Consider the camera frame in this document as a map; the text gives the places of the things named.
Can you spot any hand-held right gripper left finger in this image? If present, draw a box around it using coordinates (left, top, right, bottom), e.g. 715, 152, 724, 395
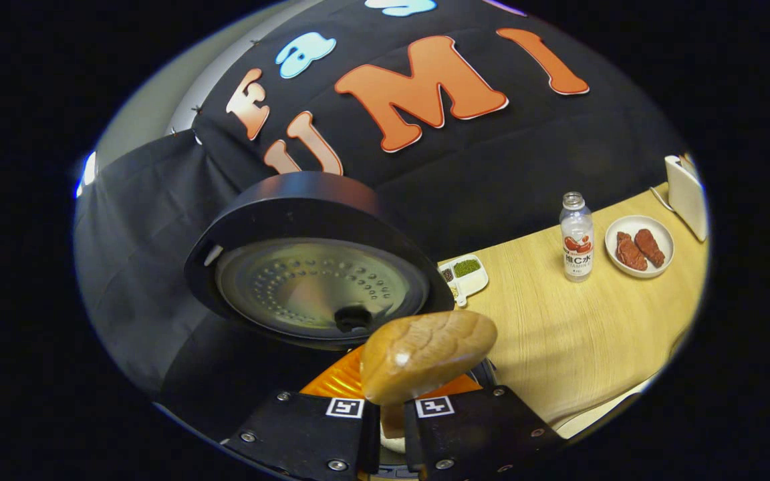
221, 344, 382, 481

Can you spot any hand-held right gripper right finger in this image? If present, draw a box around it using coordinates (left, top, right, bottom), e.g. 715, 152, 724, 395
402, 357, 563, 481

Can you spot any wooden spoon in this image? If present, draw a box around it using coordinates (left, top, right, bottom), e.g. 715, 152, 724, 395
360, 309, 498, 438

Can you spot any black rice cooker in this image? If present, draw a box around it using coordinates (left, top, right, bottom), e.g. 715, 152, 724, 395
158, 172, 456, 468

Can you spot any white divided bean dish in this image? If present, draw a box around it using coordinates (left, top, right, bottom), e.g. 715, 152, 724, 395
438, 254, 491, 308

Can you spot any clear drink bottle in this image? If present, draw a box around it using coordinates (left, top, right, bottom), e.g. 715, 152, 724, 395
559, 192, 595, 283

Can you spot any red meat piece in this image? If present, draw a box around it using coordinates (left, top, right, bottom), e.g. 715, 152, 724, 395
634, 228, 666, 268
616, 231, 648, 271

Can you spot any white round plate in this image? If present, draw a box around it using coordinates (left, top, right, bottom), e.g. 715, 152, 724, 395
604, 214, 675, 279

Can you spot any white toaster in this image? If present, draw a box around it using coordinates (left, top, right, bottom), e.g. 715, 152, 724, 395
664, 154, 708, 243

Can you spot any ceiling light panel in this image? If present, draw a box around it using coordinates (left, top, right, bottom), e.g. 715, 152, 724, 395
76, 152, 97, 198

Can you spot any row of black cloth clips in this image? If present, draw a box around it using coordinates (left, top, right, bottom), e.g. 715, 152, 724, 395
171, 40, 265, 138

